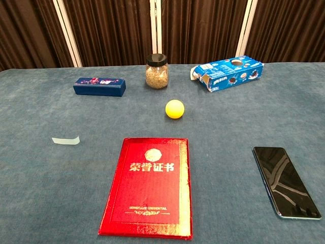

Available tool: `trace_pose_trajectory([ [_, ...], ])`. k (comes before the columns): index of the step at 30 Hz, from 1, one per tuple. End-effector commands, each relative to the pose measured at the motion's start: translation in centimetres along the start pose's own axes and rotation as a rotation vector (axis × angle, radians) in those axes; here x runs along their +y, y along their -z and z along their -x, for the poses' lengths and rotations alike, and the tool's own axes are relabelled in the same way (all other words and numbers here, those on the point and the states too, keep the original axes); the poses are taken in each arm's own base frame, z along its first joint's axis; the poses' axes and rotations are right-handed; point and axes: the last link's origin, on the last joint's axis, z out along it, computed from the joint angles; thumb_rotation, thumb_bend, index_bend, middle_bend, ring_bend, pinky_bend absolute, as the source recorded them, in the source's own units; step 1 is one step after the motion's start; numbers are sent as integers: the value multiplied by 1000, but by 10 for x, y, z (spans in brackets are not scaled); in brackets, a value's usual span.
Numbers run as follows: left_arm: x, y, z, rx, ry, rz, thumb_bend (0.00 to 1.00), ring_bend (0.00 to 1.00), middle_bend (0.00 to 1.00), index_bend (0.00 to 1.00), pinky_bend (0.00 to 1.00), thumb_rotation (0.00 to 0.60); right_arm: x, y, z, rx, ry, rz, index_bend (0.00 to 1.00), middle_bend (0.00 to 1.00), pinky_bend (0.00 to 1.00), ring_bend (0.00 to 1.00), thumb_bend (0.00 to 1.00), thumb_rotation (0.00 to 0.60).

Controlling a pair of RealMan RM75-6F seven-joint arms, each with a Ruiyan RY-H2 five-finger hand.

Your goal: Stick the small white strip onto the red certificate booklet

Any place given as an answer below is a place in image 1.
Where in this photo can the red honorary certificate booklet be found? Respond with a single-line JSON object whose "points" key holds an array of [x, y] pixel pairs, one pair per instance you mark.
{"points": [[147, 188]]}

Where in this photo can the yellow ball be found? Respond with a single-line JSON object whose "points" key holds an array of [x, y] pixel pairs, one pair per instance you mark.
{"points": [[175, 109]]}

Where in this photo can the glass grain jar black lid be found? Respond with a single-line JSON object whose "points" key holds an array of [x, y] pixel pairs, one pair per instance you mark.
{"points": [[157, 76]]}

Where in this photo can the dark blue floral gift box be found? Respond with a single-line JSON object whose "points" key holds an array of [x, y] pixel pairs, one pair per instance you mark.
{"points": [[99, 89]]}

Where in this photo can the blue cookie carton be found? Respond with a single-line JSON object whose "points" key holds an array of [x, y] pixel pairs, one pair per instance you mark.
{"points": [[223, 76]]}

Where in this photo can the dark brown curtain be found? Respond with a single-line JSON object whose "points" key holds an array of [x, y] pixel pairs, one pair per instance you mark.
{"points": [[114, 30]]}

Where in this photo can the black smartphone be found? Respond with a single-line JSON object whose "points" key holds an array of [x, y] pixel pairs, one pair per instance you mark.
{"points": [[284, 183]]}

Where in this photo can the white frame post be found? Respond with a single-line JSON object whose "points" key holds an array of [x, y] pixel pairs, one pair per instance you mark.
{"points": [[67, 33], [155, 28], [246, 28]]}

